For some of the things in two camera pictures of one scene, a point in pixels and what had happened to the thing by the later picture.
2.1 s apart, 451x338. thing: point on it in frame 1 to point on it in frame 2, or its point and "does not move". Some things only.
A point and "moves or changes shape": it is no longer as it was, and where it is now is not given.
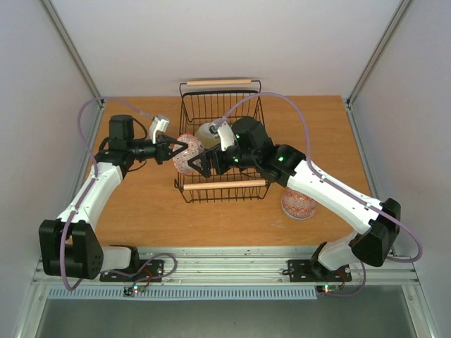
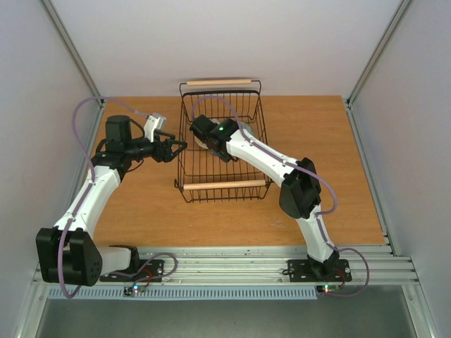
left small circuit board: x=131 y=291 does not move
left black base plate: x=148 y=271 does not move
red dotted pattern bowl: x=194 y=150 moves or changes shape
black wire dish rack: x=208 y=101 does not move
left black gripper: x=163 y=147 does not move
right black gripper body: x=214 y=160 to x=197 y=126
